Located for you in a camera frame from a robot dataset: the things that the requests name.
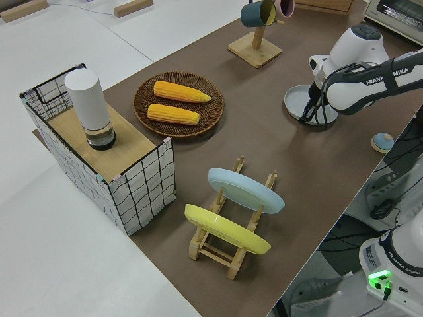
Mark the light wooden block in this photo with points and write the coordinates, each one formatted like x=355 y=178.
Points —
x=132 y=7
x=23 y=10

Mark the brown table mat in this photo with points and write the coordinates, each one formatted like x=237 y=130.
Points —
x=281 y=165

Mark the teal mug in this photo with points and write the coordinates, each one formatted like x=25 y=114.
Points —
x=251 y=14

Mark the round wicker basket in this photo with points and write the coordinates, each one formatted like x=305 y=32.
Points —
x=145 y=99

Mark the gray round plate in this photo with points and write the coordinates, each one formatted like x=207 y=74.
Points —
x=294 y=99

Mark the wooden mug tree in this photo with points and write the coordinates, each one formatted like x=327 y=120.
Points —
x=254 y=53

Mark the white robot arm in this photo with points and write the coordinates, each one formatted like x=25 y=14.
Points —
x=350 y=89

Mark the light blue plate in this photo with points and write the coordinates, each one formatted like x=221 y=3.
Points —
x=244 y=191

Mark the yellow plate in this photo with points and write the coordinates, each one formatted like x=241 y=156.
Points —
x=228 y=231

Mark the yellow corn cob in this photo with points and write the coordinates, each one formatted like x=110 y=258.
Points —
x=178 y=90
x=172 y=114

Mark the pink mug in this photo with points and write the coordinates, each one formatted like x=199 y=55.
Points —
x=285 y=8

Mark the wooden plate rack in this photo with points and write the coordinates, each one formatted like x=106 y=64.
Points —
x=195 y=247

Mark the blue wooden bell knob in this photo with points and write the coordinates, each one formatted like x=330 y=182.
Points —
x=381 y=140

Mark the white cylinder with clear base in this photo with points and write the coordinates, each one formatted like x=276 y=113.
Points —
x=87 y=99

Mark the white toaster oven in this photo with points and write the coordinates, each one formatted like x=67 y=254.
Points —
x=396 y=13

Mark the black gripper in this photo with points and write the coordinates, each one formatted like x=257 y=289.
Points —
x=316 y=95

